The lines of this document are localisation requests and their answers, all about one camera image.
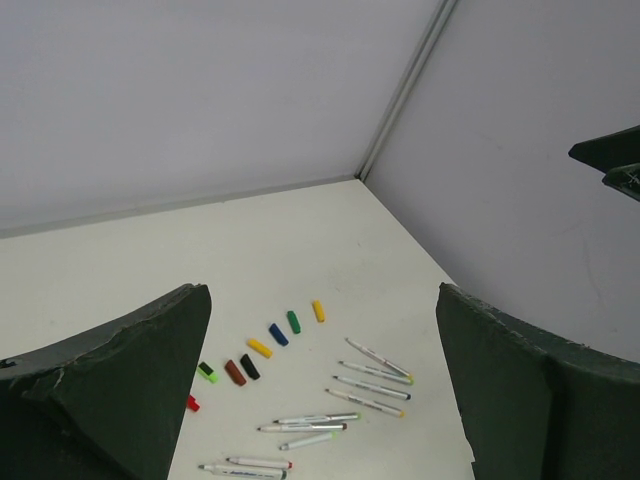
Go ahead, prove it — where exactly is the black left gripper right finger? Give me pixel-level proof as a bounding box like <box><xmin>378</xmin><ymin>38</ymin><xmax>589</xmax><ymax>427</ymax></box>
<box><xmin>436</xmin><ymin>284</ymin><xmax>639</xmax><ymax>479</ymax></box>

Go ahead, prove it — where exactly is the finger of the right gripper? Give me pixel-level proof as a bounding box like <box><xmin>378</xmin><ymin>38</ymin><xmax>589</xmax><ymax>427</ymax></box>
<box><xmin>568</xmin><ymin>126</ymin><xmax>640</xmax><ymax>174</ymax></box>
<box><xmin>602</xmin><ymin>163</ymin><xmax>640</xmax><ymax>201</ymax></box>

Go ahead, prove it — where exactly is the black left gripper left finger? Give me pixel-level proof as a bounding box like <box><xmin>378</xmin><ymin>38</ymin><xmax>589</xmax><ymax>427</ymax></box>
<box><xmin>1</xmin><ymin>284</ymin><xmax>212</xmax><ymax>479</ymax></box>

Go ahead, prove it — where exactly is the red pen cap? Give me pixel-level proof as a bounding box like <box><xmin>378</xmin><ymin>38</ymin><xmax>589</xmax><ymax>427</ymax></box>
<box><xmin>187</xmin><ymin>395</ymin><xmax>200</xmax><ymax>412</ymax></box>

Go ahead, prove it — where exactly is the lime green pen cap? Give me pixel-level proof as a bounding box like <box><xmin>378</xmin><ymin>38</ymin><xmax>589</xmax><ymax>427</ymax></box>
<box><xmin>197</xmin><ymin>361</ymin><xmax>218</xmax><ymax>384</ymax></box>

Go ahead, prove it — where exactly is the brown cap short marker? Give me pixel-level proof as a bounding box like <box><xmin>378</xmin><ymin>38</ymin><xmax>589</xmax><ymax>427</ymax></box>
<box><xmin>198</xmin><ymin>464</ymin><xmax>288</xmax><ymax>480</ymax></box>

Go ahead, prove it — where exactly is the yellow cap long marker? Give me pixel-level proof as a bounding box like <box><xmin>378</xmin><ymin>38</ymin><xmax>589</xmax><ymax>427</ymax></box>
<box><xmin>325</xmin><ymin>389</ymin><xmax>405</xmax><ymax>418</ymax></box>

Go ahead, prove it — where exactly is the dark green pen cap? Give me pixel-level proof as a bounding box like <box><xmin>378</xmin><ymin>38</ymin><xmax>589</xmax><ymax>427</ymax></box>
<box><xmin>240</xmin><ymin>354</ymin><xmax>261</xmax><ymax>380</ymax></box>

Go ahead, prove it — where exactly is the yellow pen cap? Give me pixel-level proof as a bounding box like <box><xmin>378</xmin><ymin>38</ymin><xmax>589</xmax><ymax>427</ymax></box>
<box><xmin>312</xmin><ymin>300</ymin><xmax>326</xmax><ymax>323</ymax></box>
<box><xmin>247</xmin><ymin>338</ymin><xmax>273</xmax><ymax>359</ymax></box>

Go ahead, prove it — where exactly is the blue cap marker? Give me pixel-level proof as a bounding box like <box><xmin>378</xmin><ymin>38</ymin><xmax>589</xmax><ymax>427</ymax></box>
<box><xmin>333</xmin><ymin>375</ymin><xmax>412</xmax><ymax>401</ymax></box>

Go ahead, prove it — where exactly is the dark green cap marker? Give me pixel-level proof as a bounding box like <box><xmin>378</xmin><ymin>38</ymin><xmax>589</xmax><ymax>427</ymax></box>
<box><xmin>273</xmin><ymin>412</ymin><xmax>361</xmax><ymax>425</ymax></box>

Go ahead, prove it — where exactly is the blue pen cap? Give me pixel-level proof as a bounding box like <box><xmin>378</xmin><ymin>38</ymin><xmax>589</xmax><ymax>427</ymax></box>
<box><xmin>268</xmin><ymin>323</ymin><xmax>289</xmax><ymax>347</ymax></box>

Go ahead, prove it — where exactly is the red tip marker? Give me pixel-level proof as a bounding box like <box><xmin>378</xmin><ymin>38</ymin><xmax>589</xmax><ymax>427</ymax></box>
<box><xmin>226</xmin><ymin>457</ymin><xmax>293</xmax><ymax>470</ymax></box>

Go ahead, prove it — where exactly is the lime green grip pen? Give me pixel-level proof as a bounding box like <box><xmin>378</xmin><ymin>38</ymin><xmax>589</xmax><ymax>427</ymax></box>
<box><xmin>278</xmin><ymin>431</ymin><xmax>338</xmax><ymax>451</ymax></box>

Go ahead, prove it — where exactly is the right aluminium frame post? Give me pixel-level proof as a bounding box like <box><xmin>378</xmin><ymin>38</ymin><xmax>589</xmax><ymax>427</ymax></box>
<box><xmin>354</xmin><ymin>0</ymin><xmax>459</xmax><ymax>182</ymax></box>

